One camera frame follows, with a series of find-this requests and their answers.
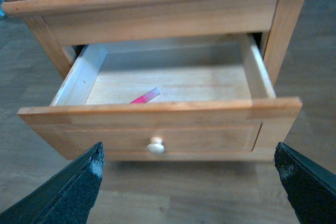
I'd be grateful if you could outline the pink highlighter marker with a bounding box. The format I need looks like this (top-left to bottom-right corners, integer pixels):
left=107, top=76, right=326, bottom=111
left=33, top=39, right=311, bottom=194
left=131, top=88, right=161, bottom=103

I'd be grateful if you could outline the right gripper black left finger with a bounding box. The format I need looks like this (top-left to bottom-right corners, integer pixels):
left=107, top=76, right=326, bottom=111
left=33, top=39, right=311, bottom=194
left=1, top=142, right=104, bottom=223

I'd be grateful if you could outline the wooden drawer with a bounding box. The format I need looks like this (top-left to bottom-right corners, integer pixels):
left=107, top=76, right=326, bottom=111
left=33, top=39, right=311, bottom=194
left=18, top=34, right=302, bottom=161

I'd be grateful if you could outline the wooden nightstand cabinet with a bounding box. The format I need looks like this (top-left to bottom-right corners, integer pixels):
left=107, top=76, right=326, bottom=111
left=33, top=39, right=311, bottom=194
left=2, top=0, right=305, bottom=83

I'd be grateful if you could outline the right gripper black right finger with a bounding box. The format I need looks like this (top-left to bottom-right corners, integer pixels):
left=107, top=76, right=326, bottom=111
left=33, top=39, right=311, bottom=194
left=274, top=143, right=335, bottom=223

